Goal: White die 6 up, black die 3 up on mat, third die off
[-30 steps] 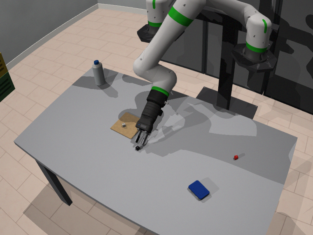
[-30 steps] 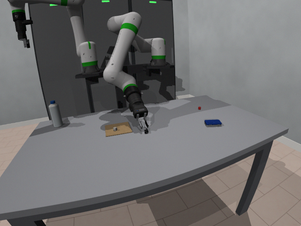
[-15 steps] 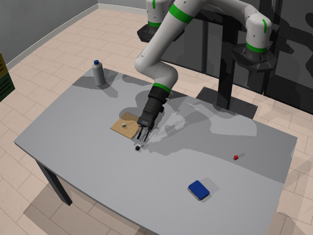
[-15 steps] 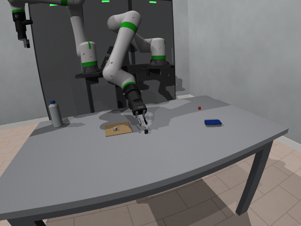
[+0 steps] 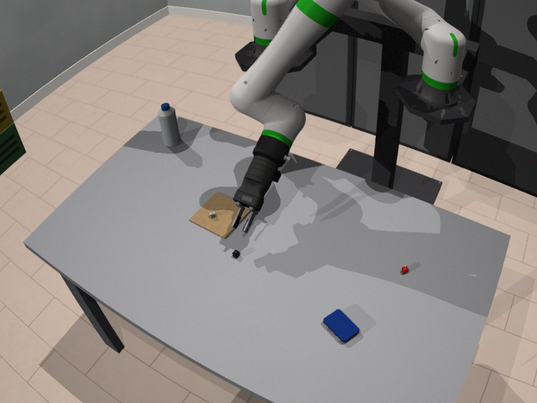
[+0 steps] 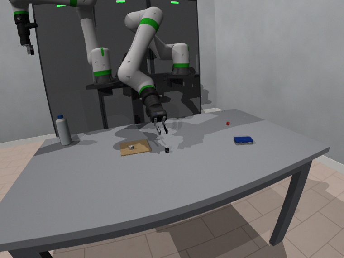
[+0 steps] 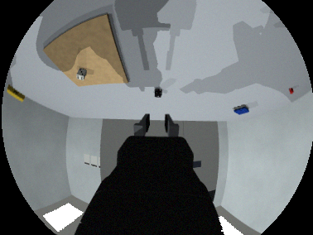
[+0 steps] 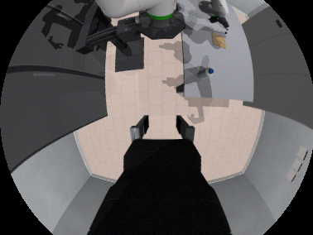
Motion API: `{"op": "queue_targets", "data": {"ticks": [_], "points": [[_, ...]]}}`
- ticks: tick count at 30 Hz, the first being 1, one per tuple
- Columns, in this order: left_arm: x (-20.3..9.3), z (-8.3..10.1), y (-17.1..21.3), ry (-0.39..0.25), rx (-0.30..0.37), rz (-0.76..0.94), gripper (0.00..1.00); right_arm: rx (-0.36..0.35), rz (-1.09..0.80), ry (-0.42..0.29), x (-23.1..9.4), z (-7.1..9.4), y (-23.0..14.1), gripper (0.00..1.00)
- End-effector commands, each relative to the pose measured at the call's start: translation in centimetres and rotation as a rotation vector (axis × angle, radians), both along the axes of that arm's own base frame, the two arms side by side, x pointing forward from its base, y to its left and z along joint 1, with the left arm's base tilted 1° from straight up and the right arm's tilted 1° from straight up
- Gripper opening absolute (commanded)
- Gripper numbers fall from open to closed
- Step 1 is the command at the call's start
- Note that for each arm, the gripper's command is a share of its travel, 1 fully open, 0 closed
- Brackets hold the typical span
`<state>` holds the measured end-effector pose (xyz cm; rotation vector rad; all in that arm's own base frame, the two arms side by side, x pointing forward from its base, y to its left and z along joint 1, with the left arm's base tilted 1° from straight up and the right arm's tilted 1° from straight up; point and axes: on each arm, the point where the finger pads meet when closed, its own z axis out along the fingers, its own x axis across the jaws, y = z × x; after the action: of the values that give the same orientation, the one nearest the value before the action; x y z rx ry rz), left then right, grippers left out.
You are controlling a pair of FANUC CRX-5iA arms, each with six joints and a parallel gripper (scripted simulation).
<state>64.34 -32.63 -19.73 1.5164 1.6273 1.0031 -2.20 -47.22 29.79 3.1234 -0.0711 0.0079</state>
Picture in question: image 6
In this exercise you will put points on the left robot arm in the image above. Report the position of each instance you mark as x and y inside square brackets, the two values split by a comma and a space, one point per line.
[145, 24]

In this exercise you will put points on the grey bottle with blue cap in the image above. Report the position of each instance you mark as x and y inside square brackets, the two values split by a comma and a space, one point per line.
[63, 130]

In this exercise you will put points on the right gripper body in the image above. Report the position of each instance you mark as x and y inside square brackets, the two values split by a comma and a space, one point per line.
[23, 25]

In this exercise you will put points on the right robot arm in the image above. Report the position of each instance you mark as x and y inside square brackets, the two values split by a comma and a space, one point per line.
[97, 57]

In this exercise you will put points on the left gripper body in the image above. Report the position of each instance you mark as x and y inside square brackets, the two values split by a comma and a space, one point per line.
[154, 109]

